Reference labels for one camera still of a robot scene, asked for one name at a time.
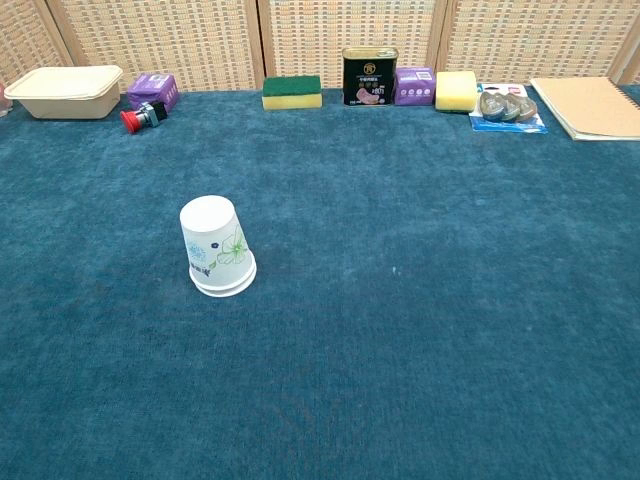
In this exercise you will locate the white floral paper cup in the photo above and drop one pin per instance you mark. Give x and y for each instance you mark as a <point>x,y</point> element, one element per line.
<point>225,292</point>
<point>212,235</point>

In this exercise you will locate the purple tissue pack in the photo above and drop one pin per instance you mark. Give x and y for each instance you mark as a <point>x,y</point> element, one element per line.
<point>155,89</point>
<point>414,86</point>

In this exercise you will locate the woven bamboo folding screen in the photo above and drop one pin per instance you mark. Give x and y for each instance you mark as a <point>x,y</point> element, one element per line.
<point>210,35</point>

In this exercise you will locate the red emergency stop button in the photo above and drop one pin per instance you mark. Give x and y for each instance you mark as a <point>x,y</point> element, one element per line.
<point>135,119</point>

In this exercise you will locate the beige lidded lunch box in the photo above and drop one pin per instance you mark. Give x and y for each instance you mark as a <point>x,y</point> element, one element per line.
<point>65,95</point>

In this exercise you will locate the green and yellow sponge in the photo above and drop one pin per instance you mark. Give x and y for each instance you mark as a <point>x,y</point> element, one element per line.
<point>292,93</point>

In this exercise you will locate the blue carpet table cover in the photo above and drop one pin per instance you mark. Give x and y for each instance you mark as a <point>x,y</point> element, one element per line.
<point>350,300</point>

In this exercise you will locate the plain yellow sponge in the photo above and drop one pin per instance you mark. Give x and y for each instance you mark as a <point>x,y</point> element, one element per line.
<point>455,91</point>

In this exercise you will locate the blue blister pack of clips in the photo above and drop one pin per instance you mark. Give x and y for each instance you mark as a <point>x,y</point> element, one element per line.
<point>507,107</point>

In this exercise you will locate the brown spiral notebook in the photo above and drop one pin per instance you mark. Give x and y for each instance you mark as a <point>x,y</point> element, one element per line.
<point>585,105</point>

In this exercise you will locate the black luncheon meat can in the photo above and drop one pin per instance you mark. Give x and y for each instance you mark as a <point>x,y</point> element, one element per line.
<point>370,75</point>

